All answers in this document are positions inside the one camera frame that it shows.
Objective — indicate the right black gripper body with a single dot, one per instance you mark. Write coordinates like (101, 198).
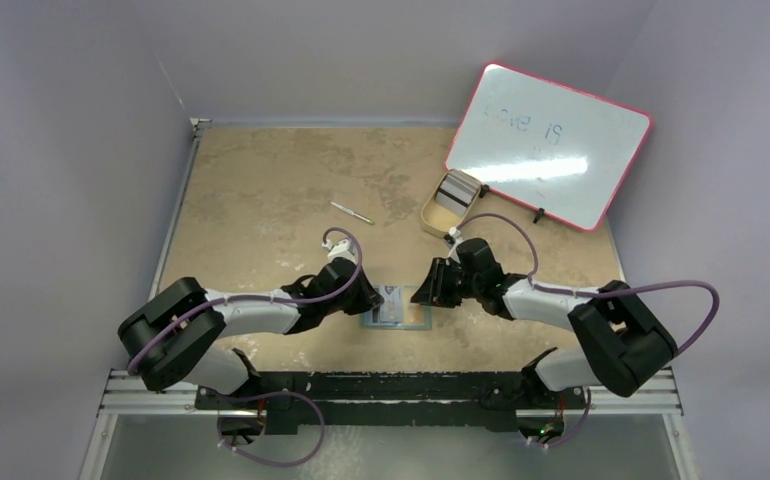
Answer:
(438, 283)

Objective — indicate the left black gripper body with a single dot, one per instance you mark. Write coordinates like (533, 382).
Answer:
(355, 302)

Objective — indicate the green card holder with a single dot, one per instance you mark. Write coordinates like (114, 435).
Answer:
(416, 317)

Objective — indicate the white VIP card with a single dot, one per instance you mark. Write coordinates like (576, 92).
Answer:
(391, 310)

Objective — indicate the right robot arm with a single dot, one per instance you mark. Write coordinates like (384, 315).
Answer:
(621, 343)

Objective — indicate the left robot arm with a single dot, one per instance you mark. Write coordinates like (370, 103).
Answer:
(174, 337)

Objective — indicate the stack of cards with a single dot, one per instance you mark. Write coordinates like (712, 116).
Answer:
(456, 192)

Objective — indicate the beige oval tray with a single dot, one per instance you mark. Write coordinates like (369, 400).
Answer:
(435, 220)

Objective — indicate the green tipped marker pen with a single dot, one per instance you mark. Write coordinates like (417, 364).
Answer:
(352, 213)

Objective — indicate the pink framed whiteboard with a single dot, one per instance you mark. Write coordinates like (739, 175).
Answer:
(548, 146)

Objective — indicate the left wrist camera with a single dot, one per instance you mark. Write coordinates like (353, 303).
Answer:
(343, 249)

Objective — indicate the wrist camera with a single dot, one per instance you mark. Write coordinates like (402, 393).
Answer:
(452, 240)
(343, 249)

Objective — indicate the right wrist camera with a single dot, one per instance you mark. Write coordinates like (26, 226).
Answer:
(452, 240)

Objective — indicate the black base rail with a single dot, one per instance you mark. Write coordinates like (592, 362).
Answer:
(281, 402)

